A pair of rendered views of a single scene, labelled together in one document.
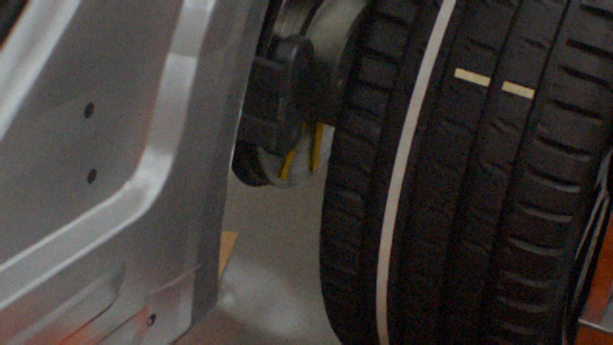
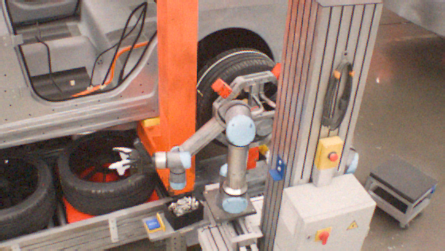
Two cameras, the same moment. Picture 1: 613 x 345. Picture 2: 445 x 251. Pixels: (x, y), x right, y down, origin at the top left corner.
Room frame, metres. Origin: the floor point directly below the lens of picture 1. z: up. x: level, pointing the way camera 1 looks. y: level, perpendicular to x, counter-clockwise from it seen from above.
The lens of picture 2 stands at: (-0.88, -1.94, 2.62)
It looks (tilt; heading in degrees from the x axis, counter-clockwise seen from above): 35 degrees down; 40
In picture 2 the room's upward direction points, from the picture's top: 3 degrees clockwise
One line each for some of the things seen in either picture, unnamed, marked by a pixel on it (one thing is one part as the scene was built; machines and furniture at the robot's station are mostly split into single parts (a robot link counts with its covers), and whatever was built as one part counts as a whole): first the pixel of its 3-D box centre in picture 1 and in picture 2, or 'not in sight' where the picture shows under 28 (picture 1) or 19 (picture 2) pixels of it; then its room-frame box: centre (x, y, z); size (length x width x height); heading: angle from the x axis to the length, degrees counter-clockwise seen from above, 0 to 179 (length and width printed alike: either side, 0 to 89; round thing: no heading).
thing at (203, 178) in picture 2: not in sight; (191, 180); (0.98, -0.12, 0.26); 0.42 x 0.18 x 0.35; 67
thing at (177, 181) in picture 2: not in sight; (177, 174); (0.30, -0.71, 1.12); 0.11 x 0.08 x 0.11; 47
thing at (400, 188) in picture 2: not in sight; (398, 191); (2.05, -1.27, 0.17); 0.43 x 0.36 x 0.34; 82
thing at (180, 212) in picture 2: not in sight; (183, 210); (0.56, -0.48, 0.51); 0.20 x 0.14 x 0.13; 164
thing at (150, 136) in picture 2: not in sight; (159, 132); (0.82, 0.01, 0.69); 0.52 x 0.17 x 0.35; 67
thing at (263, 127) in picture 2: not in sight; (257, 118); (1.22, -0.47, 0.85); 0.21 x 0.14 x 0.14; 67
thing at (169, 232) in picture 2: not in sight; (179, 221); (0.54, -0.47, 0.44); 0.43 x 0.17 x 0.03; 157
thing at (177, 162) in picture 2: not in sight; (178, 160); (0.28, -0.72, 1.21); 0.11 x 0.08 x 0.09; 137
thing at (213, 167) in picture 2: not in sight; (235, 160); (1.32, -0.25, 0.32); 0.40 x 0.30 x 0.28; 157
